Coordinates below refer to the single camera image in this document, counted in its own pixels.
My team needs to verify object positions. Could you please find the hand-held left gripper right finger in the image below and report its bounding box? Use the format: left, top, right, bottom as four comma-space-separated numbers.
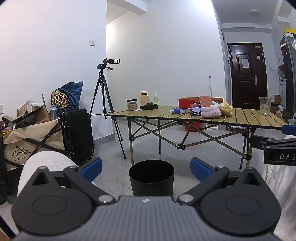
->
176, 157, 263, 206

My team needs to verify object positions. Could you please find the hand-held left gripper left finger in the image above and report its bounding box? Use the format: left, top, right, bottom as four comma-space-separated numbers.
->
32, 157, 116, 205

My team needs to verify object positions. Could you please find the black trash bin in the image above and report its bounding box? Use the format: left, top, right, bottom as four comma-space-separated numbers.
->
129, 160, 175, 197

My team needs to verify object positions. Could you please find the clear glass cup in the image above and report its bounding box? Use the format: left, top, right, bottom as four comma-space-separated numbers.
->
259, 96, 272, 116

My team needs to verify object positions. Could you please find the black suitcase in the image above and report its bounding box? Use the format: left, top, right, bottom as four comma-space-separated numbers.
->
62, 109, 95, 166

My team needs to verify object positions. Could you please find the red bucket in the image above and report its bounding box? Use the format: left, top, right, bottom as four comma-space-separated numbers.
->
184, 120, 207, 133

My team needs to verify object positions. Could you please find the yellow plush toy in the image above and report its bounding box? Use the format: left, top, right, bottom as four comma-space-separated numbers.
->
218, 102, 235, 117

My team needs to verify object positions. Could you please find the white paper towel roll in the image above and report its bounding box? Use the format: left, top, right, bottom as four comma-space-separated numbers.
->
17, 151, 79, 198

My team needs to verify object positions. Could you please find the pink cloth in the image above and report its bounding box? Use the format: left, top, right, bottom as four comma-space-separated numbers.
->
200, 104, 223, 119

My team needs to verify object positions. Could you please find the dark brown door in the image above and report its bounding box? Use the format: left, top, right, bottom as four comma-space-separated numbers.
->
227, 43, 269, 110

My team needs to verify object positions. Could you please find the dark refrigerator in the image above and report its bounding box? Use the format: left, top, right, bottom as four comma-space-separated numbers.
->
279, 35, 296, 126

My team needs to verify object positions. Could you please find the brown book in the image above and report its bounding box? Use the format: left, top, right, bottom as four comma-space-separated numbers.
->
199, 95, 213, 108

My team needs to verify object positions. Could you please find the red box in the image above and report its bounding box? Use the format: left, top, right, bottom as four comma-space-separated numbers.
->
178, 97, 224, 109

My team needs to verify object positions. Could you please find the clear snack jar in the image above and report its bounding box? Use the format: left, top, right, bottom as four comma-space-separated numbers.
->
126, 99, 138, 112

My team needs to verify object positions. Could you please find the beige folding wagon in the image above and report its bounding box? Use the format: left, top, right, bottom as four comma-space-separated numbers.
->
0, 113, 70, 172

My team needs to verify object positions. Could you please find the folding slatted table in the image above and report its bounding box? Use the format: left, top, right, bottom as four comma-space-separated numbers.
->
104, 105, 289, 168

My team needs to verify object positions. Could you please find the wicker ball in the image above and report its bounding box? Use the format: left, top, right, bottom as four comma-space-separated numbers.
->
51, 90, 69, 108

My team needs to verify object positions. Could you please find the open cardboard box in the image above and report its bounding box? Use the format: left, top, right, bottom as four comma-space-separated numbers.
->
17, 94, 50, 124

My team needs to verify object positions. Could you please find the dark blue bag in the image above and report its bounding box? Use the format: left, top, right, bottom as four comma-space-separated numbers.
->
54, 81, 84, 111

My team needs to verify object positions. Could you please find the black cloth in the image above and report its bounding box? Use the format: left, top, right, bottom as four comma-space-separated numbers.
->
139, 102, 159, 110

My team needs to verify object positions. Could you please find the beige carton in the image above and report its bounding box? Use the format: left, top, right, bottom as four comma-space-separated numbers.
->
139, 91, 150, 107

